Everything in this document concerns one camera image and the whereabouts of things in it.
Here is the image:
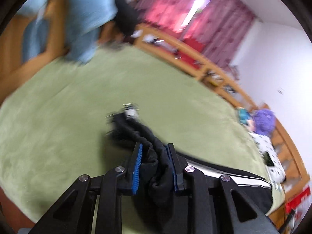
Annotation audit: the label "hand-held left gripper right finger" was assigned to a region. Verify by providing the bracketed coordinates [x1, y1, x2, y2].
[166, 143, 278, 234]

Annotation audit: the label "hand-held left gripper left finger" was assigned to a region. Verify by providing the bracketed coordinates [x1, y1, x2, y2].
[29, 143, 143, 234]

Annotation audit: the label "black pants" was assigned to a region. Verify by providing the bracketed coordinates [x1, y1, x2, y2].
[105, 104, 273, 215]

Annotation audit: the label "green fleece blanket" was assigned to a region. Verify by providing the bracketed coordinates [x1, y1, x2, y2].
[0, 45, 288, 234]

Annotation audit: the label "white floral pillow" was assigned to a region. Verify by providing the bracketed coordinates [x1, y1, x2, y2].
[251, 132, 287, 184]

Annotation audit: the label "purple plush toy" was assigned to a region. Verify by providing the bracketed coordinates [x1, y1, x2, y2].
[252, 108, 277, 137]

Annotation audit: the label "red box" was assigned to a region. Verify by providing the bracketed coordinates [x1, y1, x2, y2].
[285, 190, 311, 213]

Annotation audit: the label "red patterned curtains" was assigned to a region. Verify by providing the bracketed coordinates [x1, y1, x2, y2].
[129, 0, 256, 69]

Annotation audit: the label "black garment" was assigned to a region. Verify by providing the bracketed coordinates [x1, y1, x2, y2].
[113, 0, 140, 37]

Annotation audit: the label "light blue fleece garment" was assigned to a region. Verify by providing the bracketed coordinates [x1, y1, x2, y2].
[17, 0, 120, 65]

